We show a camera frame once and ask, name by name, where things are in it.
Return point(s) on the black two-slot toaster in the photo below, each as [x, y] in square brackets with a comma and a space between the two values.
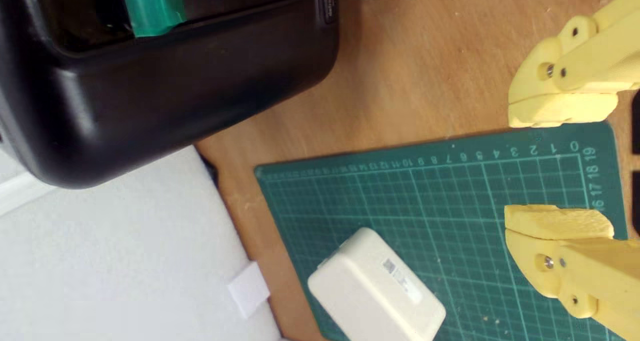
[150, 96]

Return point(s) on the green cutting mat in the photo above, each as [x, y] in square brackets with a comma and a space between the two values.
[450, 206]

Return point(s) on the white block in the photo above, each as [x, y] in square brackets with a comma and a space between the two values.
[370, 291]

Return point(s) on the white wall clip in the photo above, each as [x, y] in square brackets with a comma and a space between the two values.
[248, 288]

